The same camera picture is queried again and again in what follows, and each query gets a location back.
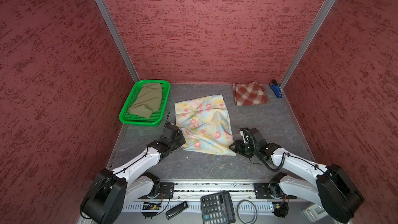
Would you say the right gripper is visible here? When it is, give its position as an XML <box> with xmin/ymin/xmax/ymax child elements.
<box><xmin>228</xmin><ymin>140</ymin><xmax>258</xmax><ymax>158</ymax></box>

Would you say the green plastic basket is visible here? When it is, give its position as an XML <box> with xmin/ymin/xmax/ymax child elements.
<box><xmin>119</xmin><ymin>80</ymin><xmax>171</xmax><ymax>127</ymax></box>

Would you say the floral pastel skirt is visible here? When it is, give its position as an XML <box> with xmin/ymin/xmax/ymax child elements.
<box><xmin>174</xmin><ymin>95</ymin><xmax>236</xmax><ymax>157</ymax></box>

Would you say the red plaid skirt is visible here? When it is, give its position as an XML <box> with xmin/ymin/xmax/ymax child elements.
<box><xmin>231</xmin><ymin>82</ymin><xmax>268</xmax><ymax>106</ymax></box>

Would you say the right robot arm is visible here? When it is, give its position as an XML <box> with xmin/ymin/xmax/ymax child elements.
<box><xmin>229</xmin><ymin>134</ymin><xmax>364</xmax><ymax>224</ymax></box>

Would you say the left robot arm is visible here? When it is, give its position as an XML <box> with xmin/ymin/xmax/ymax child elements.
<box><xmin>79</xmin><ymin>123</ymin><xmax>186</xmax><ymax>224</ymax></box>

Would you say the olive green skirt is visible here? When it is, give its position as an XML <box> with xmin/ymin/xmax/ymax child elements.
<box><xmin>128</xmin><ymin>83</ymin><xmax>163</xmax><ymax>118</ymax></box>

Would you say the black calculator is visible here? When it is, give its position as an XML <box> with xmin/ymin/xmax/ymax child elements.
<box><xmin>200</xmin><ymin>191</ymin><xmax>236</xmax><ymax>224</ymax></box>

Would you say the black remote stick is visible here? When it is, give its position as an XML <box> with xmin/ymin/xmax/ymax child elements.
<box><xmin>165</xmin><ymin>201</ymin><xmax>189</xmax><ymax>220</ymax></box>

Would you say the blue clamp tool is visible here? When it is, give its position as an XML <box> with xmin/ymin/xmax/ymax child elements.
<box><xmin>269</xmin><ymin>79</ymin><xmax>283</xmax><ymax>99</ymax></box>

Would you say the left circuit board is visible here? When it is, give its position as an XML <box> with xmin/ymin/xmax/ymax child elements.
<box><xmin>141</xmin><ymin>202</ymin><xmax>162</xmax><ymax>219</ymax></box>

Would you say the circuit board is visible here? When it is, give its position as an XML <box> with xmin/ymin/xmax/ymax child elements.
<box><xmin>273</xmin><ymin>202</ymin><xmax>289</xmax><ymax>218</ymax></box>
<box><xmin>141</xmin><ymin>202</ymin><xmax>162</xmax><ymax>219</ymax></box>

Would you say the right circuit board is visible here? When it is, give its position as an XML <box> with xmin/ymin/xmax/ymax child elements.
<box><xmin>273</xmin><ymin>202</ymin><xmax>289</xmax><ymax>218</ymax></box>

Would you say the grey white box device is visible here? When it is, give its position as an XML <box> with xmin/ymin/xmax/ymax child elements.
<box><xmin>302</xmin><ymin>204</ymin><xmax>328</xmax><ymax>223</ymax></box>

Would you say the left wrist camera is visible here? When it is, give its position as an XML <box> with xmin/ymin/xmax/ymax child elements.
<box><xmin>163</xmin><ymin>122</ymin><xmax>180</xmax><ymax>141</ymax></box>

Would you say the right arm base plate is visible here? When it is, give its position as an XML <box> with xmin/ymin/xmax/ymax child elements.
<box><xmin>254</xmin><ymin>182</ymin><xmax>297</xmax><ymax>200</ymax></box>

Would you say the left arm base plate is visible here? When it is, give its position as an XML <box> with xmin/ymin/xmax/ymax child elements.
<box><xmin>142</xmin><ymin>182</ymin><xmax>175</xmax><ymax>199</ymax></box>

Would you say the black cable ring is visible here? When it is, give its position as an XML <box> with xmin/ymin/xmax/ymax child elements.
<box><xmin>236</xmin><ymin>199</ymin><xmax>259</xmax><ymax>224</ymax></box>

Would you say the aluminium front rail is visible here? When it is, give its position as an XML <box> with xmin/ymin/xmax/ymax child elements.
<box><xmin>124</xmin><ymin>176</ymin><xmax>321</xmax><ymax>205</ymax></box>

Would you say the left aluminium corner post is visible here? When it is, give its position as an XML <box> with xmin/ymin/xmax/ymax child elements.
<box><xmin>95</xmin><ymin>0</ymin><xmax>139</xmax><ymax>83</ymax></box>

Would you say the aluminium corner post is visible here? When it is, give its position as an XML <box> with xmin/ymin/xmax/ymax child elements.
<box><xmin>279</xmin><ymin>0</ymin><xmax>351</xmax><ymax>88</ymax></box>
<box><xmin>95</xmin><ymin>0</ymin><xmax>139</xmax><ymax>83</ymax></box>

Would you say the right aluminium corner post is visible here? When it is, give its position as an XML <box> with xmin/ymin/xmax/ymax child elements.
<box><xmin>279</xmin><ymin>0</ymin><xmax>351</xmax><ymax>88</ymax></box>

